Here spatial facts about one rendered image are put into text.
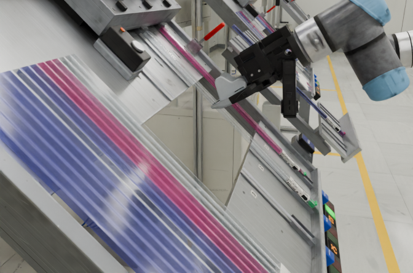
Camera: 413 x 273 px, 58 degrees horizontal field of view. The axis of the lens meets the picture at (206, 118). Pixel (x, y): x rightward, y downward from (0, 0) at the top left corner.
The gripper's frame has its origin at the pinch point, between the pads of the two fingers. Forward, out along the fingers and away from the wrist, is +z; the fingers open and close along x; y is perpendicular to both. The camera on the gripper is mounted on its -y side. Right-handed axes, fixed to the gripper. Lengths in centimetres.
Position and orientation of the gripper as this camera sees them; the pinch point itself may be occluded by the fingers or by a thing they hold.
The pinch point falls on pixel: (219, 106)
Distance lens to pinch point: 77.8
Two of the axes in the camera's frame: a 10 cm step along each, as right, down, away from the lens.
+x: -2.5, 3.1, -9.2
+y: -5.3, -8.4, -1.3
